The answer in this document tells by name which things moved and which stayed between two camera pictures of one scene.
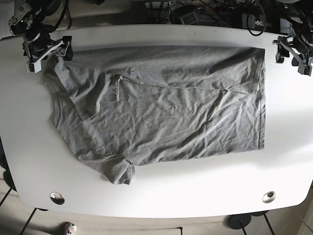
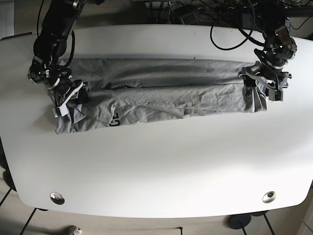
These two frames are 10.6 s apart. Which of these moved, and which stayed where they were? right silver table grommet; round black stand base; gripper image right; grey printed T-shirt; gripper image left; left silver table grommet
Moved: grey printed T-shirt; gripper image left; gripper image right
Stayed: left silver table grommet; round black stand base; right silver table grommet
